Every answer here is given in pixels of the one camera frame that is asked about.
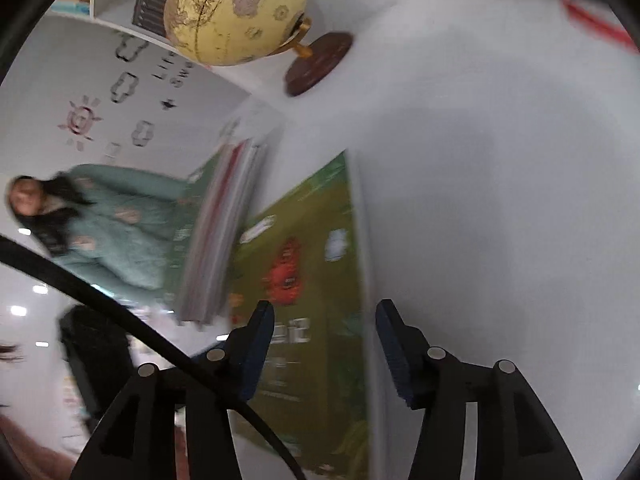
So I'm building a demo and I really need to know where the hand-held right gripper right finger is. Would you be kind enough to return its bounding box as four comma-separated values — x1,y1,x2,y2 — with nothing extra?
375,299,583,480

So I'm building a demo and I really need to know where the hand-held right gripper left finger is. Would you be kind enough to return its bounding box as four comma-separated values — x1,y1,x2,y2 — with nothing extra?
70,300,276,480

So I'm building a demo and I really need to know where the green insect book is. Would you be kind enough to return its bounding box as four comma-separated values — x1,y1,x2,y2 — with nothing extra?
227,151,373,478

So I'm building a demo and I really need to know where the red book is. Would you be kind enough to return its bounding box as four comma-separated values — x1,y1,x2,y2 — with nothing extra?
197,141,253,318

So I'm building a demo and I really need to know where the set of dark grey books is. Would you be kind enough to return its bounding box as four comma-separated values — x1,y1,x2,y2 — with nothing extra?
131,0,196,41

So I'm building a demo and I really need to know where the yellow globe with wooden base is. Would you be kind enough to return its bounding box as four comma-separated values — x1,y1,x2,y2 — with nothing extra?
164,0,355,97

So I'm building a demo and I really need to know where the red tassel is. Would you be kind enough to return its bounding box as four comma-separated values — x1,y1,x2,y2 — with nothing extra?
560,0,640,56

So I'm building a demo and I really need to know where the thick black cable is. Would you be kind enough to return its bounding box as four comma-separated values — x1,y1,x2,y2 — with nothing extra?
0,235,311,480

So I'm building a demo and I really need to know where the sun wall sticker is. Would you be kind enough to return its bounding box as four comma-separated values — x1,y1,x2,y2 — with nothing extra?
57,96,103,151

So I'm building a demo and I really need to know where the lettering wall sticker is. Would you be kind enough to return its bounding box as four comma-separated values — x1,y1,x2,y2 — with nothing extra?
152,50,193,86

